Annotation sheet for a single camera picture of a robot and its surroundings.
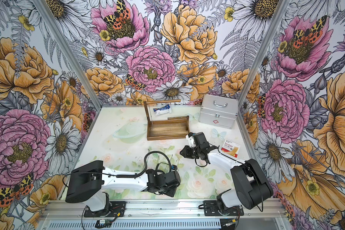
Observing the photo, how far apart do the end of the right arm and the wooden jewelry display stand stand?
8.8 inches

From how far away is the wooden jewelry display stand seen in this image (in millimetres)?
1019

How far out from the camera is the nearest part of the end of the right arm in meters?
A: 0.67
